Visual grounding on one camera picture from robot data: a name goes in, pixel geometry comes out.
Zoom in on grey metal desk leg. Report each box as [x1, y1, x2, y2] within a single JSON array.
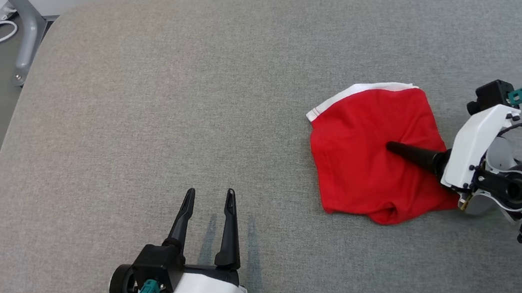
[[1, 0, 57, 88]]

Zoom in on red shorts with white waistband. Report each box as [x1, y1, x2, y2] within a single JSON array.
[[302, 72, 463, 234]]

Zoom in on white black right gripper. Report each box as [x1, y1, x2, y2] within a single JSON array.
[[382, 101, 522, 229]]

